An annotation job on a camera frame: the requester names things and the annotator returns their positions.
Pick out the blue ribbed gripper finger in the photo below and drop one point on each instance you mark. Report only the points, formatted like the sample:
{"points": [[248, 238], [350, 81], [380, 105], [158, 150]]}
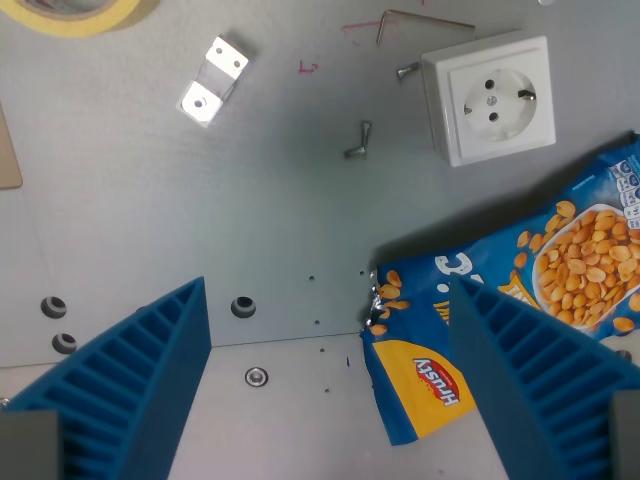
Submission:
{"points": [[125, 380], [540, 380]]}

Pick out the blue peanut snack bag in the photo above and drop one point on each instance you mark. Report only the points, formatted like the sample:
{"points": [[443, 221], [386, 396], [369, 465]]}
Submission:
{"points": [[575, 260]]}

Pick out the recessed table screw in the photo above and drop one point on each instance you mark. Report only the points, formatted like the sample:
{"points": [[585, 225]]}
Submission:
{"points": [[256, 376]]}

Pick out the small steel bolt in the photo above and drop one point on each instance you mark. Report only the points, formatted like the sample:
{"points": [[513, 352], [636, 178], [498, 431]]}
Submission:
{"points": [[355, 151], [406, 71]]}

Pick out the yellow masking tape roll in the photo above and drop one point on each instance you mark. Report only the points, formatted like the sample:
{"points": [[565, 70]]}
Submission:
{"points": [[75, 15]]}

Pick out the metal allen key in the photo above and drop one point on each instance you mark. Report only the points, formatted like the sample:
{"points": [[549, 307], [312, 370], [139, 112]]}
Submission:
{"points": [[425, 21]]}

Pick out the white electrical wall socket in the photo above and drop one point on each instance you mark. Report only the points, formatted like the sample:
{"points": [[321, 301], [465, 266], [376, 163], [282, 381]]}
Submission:
{"points": [[492, 97]]}

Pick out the silver metal bracket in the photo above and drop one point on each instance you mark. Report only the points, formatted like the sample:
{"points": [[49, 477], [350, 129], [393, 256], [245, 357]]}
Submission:
{"points": [[212, 80]]}

